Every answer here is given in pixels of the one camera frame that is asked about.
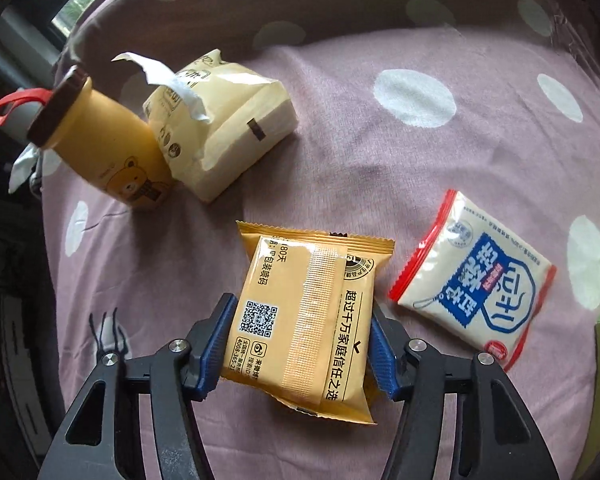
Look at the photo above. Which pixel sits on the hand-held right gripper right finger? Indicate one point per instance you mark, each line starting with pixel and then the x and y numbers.
pixel 382 360

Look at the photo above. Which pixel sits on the white packet with red edge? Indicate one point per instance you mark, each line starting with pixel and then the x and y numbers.
pixel 475 285

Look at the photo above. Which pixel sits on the grey bottle with red loop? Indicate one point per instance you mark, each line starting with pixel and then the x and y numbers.
pixel 10 120

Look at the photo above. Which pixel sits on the orange-yellow biscuit packet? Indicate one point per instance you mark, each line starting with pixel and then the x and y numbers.
pixel 300 320

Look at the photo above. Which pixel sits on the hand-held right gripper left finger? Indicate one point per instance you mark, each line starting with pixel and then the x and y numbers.
pixel 215 355

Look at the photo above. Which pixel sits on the pink polka-dot bedsheet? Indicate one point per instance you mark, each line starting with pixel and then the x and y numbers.
pixel 360 160

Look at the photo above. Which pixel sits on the yellow bear print bottle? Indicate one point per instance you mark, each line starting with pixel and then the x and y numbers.
pixel 110 145

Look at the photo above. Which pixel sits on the beige tissue pack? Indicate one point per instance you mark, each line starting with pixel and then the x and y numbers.
pixel 230 125

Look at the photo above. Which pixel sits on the white crumpled tissue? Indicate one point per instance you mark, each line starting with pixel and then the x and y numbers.
pixel 24 167

